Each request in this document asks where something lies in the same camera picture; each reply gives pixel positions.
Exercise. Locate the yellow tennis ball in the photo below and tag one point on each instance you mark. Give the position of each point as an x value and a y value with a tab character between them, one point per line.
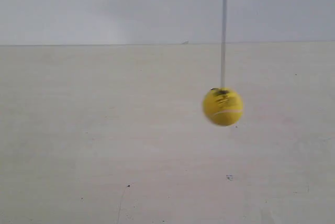
222	106

